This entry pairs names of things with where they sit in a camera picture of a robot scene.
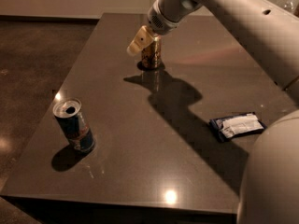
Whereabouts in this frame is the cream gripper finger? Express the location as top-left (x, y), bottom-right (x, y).
top-left (127, 25), bottom-right (154, 56)

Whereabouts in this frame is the blue silver energy drink can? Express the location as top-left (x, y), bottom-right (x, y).
top-left (52, 98), bottom-right (95, 153)

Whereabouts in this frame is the clear plastic water bottle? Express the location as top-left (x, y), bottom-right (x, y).
top-left (283, 0), bottom-right (295, 14)

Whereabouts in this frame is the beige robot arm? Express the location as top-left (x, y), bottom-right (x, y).
top-left (127, 0), bottom-right (299, 224)

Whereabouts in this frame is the blue white snack packet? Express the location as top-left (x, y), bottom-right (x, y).
top-left (209, 112), bottom-right (266, 143)

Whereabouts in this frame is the orange soda can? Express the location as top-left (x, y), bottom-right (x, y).
top-left (141, 36), bottom-right (162, 70)

